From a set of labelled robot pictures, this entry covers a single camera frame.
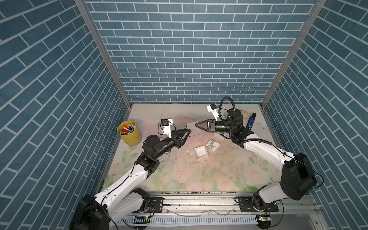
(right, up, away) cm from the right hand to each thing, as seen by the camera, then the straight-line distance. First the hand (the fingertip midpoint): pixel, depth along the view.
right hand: (199, 126), depth 71 cm
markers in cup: (-46, -4, +19) cm, 50 cm away
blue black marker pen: (+42, +2, +36) cm, 56 cm away
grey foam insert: (-2, -2, 0) cm, 3 cm away
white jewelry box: (+11, -14, +24) cm, 30 cm away
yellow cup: (-39, -8, +14) cm, 42 cm away
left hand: (-3, -3, -3) cm, 5 cm away
